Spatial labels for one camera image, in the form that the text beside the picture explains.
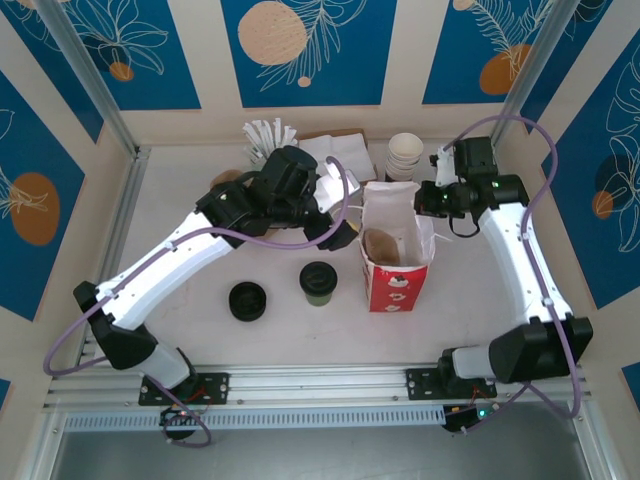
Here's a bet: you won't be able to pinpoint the brown pulp cup carrier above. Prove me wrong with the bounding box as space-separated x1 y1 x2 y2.
362 227 404 266

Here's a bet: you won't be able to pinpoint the stack of brown pulp carriers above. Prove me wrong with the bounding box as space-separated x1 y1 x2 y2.
209 168 251 191

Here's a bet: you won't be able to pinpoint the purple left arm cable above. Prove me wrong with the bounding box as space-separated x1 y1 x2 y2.
43 155 351 447

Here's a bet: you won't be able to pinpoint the black plastic cup lid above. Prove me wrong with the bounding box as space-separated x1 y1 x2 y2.
298 261 335 296

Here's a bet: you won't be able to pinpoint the red and white paper bag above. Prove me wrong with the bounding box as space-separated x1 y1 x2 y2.
349 180 454 314

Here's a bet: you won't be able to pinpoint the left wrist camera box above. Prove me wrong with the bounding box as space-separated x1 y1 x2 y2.
314 169 361 214

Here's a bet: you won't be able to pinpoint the aluminium side table rail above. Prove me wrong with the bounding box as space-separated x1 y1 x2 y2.
92 147 151 301

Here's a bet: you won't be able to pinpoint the green paper coffee cup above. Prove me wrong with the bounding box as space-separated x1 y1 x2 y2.
303 287 335 308

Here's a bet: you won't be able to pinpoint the black controller board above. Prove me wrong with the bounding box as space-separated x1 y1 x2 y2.
443 405 494 434
159 407 206 431

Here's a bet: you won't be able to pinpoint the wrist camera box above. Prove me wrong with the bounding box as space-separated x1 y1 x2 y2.
314 169 361 214
428 146 459 187

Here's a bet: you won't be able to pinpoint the stack of white paper cups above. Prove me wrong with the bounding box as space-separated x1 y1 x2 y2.
384 132 425 182

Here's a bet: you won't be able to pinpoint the aluminium front frame rail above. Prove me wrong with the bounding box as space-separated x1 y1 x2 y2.
42 362 599 411

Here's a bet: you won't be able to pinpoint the grey metal bench panel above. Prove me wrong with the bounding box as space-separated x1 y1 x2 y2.
47 428 599 480

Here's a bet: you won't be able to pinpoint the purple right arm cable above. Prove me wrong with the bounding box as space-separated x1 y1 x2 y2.
442 115 584 436

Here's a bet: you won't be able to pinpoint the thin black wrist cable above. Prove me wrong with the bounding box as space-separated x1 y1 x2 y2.
447 214 481 239

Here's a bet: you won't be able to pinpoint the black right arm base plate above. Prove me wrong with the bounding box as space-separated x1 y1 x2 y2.
405 368 499 401

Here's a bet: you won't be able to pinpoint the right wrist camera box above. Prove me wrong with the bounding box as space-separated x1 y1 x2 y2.
428 146 459 187

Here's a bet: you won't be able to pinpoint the bundle of white wrapped straws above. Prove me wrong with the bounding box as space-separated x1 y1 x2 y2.
242 117 300 165

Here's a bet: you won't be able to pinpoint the aluminium corner post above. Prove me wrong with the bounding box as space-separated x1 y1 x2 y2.
35 0 151 160
488 0 584 149

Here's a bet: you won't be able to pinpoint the white napkins on brown tray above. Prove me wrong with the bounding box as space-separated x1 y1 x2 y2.
298 128 379 184

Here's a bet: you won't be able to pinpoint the white slotted cable duct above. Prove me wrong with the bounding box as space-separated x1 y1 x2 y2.
62 404 449 432

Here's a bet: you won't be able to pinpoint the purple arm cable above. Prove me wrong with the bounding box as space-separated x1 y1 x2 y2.
442 115 584 436
43 155 351 447

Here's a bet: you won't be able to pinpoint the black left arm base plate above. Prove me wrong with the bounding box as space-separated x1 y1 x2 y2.
138 372 231 406

